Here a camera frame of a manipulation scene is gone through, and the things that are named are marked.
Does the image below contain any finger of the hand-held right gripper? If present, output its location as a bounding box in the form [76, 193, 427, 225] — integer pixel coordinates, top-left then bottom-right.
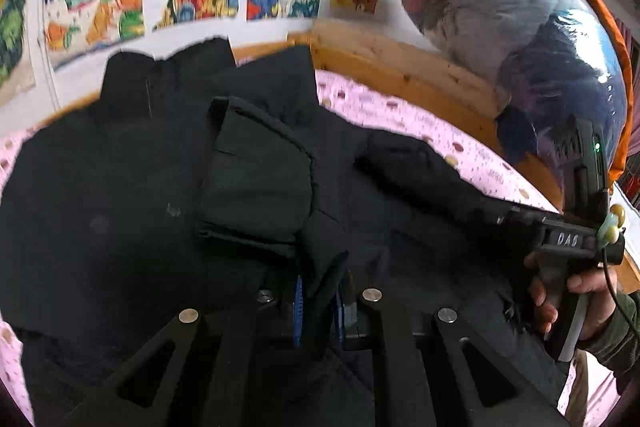
[495, 206, 543, 253]

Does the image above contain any wooden bed frame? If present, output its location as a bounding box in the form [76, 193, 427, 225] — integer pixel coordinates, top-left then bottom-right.
[30, 19, 640, 293]

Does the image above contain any person's right forearm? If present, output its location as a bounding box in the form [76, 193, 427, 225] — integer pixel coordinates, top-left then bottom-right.
[580, 291, 640, 389]

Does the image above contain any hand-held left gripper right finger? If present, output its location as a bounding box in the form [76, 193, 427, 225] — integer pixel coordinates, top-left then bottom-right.
[334, 271, 571, 427]

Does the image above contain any thin black cable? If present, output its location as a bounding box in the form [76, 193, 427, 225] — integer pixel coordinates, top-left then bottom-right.
[600, 189, 640, 328]

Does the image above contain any green swirl wall poster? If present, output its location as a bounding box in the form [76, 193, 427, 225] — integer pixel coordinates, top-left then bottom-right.
[0, 0, 36, 92]

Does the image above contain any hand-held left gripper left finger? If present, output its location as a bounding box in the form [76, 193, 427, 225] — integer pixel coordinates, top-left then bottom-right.
[60, 276, 305, 427]

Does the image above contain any green bead charm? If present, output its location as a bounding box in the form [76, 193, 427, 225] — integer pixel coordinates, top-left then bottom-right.
[600, 203, 628, 249]

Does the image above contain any pink dotted bedsheet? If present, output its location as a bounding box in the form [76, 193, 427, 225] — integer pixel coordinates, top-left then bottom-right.
[0, 69, 621, 427]

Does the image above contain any clear storage bag orange trim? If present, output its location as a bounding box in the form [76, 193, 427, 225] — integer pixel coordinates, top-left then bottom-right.
[382, 0, 636, 188]

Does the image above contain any orange and teal wall poster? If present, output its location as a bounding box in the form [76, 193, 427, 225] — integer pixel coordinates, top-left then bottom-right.
[41, 0, 147, 70]

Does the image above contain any person's right hand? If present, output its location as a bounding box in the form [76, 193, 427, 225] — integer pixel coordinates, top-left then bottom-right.
[524, 254, 623, 344]

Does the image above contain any black jacket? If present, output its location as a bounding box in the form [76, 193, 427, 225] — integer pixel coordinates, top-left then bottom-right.
[0, 36, 571, 427]

